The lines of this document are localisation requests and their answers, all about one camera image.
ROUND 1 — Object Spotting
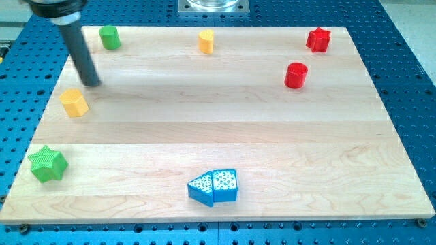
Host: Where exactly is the black robot arm flange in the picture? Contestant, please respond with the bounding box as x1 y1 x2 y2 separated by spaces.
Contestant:
25 0 88 18

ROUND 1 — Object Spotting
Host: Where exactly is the light wooden board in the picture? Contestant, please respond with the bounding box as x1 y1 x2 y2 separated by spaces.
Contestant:
1 27 435 224

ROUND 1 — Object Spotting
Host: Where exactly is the blue cube block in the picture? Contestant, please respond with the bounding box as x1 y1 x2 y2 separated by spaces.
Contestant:
213 169 238 202

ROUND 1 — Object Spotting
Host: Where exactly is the blue triangle block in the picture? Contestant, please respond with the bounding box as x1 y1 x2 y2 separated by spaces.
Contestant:
187 171 214 207

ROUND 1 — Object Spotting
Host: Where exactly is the yellow heart block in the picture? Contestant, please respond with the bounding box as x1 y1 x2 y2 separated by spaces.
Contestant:
198 29 215 54

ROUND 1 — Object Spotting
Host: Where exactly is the red cylinder block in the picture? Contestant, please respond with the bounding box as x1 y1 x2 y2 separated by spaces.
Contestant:
284 62 308 89

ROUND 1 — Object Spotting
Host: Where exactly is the red star block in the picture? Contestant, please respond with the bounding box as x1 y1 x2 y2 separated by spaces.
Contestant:
306 27 331 52

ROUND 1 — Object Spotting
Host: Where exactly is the green cylinder block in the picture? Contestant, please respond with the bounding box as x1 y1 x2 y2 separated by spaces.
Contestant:
99 25 121 50

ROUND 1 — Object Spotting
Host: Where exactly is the yellow hexagon block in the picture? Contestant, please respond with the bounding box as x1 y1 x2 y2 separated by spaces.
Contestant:
59 88 89 117

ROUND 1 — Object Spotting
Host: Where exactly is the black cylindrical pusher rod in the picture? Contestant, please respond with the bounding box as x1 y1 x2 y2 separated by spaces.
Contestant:
50 12 100 87

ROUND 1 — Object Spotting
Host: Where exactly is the green star block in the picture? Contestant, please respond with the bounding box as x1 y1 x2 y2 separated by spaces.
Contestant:
27 145 69 183

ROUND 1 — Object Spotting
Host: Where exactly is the board clamp screw left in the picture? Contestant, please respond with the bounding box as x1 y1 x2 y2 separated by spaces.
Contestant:
18 224 30 234

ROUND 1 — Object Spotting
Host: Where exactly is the board clamp screw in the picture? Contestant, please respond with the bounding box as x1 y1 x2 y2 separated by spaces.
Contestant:
18 224 30 234
416 218 427 228

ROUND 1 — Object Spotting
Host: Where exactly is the board clamp screw right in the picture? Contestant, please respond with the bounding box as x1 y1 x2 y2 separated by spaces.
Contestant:
416 218 427 228

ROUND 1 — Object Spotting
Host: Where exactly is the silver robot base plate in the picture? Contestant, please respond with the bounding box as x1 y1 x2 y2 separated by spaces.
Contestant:
177 0 250 16

